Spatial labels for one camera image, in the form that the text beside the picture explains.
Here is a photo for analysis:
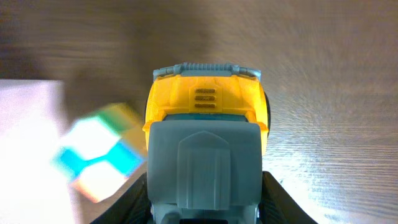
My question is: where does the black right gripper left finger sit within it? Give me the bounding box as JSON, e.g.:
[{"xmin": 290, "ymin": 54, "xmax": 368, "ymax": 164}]
[{"xmin": 91, "ymin": 173, "xmax": 152, "ymax": 224}]

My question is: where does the multicoloured puzzle cube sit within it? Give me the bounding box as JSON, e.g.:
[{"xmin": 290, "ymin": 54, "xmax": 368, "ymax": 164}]
[{"xmin": 53, "ymin": 103, "xmax": 147, "ymax": 203}]

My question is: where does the yellow grey toy truck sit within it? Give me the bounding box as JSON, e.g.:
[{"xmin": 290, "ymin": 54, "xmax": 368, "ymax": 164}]
[{"xmin": 143, "ymin": 63, "xmax": 271, "ymax": 223}]

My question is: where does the white cardboard box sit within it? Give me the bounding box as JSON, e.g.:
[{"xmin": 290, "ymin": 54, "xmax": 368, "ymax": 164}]
[{"xmin": 1, "ymin": 80, "xmax": 81, "ymax": 223}]

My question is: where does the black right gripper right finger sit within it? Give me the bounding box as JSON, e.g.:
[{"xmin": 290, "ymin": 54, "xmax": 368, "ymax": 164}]
[{"xmin": 260, "ymin": 171, "xmax": 317, "ymax": 224}]

